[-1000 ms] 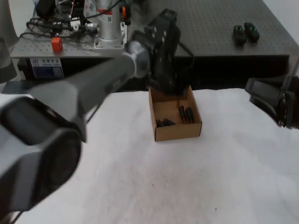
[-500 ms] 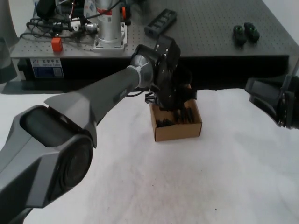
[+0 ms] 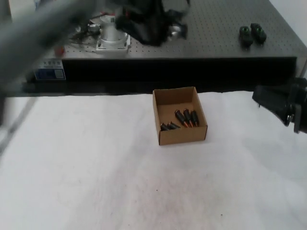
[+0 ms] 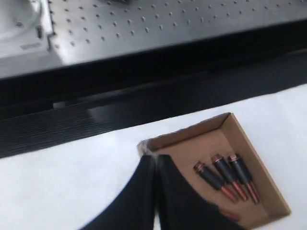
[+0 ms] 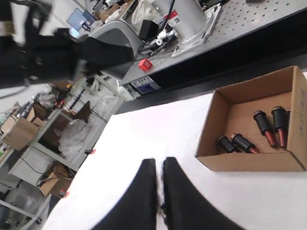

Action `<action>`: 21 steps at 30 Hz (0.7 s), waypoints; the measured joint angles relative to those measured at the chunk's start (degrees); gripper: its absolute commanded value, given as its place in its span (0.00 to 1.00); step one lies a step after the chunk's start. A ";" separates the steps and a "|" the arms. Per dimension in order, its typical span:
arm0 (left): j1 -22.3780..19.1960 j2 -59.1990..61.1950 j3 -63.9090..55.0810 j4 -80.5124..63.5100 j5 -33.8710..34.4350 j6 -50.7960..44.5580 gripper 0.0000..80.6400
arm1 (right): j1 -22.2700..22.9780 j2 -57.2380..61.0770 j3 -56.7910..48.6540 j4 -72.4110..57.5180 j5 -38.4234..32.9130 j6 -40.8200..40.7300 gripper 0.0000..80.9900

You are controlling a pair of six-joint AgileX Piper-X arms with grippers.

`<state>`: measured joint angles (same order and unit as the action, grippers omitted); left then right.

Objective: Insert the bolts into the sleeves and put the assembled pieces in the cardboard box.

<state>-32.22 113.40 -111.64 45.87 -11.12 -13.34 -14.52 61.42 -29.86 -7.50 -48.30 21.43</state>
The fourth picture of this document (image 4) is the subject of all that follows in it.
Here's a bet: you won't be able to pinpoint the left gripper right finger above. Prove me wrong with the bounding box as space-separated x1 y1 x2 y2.
156 154 245 230

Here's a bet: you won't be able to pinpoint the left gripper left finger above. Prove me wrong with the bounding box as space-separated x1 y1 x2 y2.
77 153 158 230

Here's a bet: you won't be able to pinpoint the shallow brown cardboard box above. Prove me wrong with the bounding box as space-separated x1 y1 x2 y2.
137 112 292 229

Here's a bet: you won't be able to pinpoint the copper bolt in black sleeve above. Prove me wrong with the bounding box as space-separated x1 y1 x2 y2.
227 154 260 205
193 161 240 202
210 155 248 201

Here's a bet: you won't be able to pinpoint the metal bench with hole rows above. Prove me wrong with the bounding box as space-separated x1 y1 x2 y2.
0 0 307 80

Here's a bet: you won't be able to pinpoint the silver-white machine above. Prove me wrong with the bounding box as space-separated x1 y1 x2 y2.
0 0 54 60

